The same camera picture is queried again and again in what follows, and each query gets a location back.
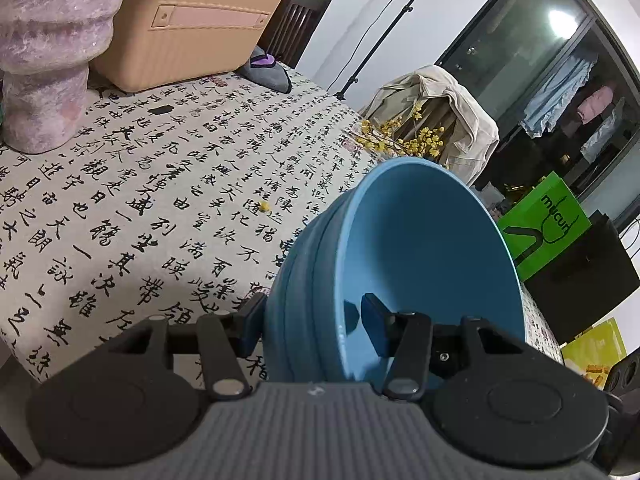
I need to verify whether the studio light on stand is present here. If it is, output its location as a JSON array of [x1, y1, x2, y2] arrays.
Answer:
[[332, 0, 466, 101]]

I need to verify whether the grey purple cloth pouch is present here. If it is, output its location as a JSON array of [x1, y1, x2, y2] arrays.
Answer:
[[239, 45, 292, 94]]

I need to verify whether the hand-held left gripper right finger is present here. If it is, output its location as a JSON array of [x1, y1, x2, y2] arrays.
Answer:
[[360, 292, 531, 402]]

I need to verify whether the yellow flower branch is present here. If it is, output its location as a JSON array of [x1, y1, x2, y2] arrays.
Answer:
[[350, 102, 446, 158]]

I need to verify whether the dark sliding glass door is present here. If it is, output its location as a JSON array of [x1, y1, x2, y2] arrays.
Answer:
[[435, 0, 640, 231]]

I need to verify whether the pale hanging garment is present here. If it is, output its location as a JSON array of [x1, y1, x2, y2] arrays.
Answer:
[[580, 97, 626, 163]]

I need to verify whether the light blue hanging garment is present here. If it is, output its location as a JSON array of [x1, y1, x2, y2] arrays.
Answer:
[[520, 52, 598, 138]]

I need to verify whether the pink ribbed suitcase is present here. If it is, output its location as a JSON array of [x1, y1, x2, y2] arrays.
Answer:
[[90, 0, 293, 93]]

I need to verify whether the beige jacket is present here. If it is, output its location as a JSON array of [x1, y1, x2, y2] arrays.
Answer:
[[360, 65, 500, 188]]

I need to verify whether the blue bowl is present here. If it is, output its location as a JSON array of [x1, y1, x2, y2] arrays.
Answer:
[[336, 158, 527, 383], [263, 195, 351, 383]]

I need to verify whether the calligraphy print tablecloth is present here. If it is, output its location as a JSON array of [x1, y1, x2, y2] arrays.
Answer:
[[0, 62, 566, 386]]

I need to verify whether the brown chair under jacket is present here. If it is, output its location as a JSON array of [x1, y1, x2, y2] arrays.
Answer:
[[395, 100, 456, 146]]

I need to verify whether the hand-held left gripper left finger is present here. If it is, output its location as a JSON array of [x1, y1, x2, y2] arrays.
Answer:
[[107, 292, 267, 402]]

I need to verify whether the pink hanging garment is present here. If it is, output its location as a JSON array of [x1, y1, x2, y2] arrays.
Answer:
[[575, 85, 616, 126]]

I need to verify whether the black paper bag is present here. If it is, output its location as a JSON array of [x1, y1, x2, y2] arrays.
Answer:
[[522, 212, 640, 345]]

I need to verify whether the yellow-green snack box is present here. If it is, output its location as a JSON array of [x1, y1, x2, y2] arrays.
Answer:
[[561, 319, 628, 386]]

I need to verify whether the purple fuzzy vase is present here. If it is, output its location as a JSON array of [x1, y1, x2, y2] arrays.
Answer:
[[0, 0, 136, 155]]

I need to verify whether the green paper bag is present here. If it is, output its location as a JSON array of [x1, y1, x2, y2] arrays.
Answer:
[[497, 171, 592, 282]]

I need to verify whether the dark wooden chair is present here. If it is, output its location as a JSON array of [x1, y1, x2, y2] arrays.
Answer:
[[257, 0, 332, 68]]

